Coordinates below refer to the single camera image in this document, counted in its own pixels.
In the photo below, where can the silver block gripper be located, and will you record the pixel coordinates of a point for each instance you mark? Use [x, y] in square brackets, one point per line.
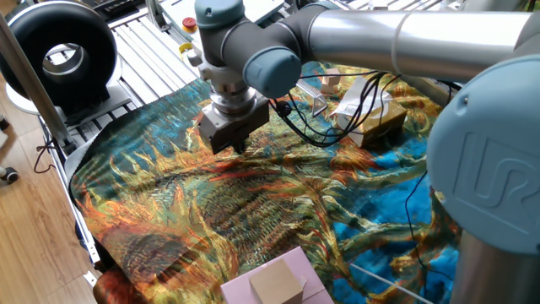
[236, 128]

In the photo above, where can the white mesh toy goal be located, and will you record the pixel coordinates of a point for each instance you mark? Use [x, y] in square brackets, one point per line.
[314, 95]

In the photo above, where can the sunflower painting cloth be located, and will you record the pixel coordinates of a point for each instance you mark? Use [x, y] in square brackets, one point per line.
[253, 211]

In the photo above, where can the small yellow tape piece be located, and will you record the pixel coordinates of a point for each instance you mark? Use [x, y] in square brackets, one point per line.
[182, 47]

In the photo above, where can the white tissue sheet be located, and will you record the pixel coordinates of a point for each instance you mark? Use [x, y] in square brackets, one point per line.
[350, 103]

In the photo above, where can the red emergency stop button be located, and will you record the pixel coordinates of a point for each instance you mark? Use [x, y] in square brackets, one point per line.
[189, 23]

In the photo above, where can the gold tissue box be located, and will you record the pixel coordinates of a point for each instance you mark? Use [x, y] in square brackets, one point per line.
[379, 126]

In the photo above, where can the small cardboard box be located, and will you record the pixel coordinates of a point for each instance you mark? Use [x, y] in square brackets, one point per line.
[274, 285]

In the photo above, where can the pink box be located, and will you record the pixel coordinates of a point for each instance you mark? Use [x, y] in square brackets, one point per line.
[236, 291]

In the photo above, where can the white teach pendant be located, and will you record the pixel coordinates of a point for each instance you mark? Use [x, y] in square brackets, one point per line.
[175, 10]

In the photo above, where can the black keyboard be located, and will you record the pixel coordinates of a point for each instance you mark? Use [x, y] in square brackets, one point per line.
[111, 6]

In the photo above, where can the black caster wheel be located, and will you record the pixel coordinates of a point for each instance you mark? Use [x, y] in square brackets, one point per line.
[10, 175]

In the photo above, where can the metal bracket stand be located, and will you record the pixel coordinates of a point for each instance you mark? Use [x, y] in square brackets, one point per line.
[156, 14]

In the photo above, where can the grey aluminium rail beam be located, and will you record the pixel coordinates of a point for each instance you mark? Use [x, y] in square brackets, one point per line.
[426, 90]

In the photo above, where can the aluminium frame beam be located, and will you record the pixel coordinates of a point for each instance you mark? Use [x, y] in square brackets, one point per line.
[29, 80]

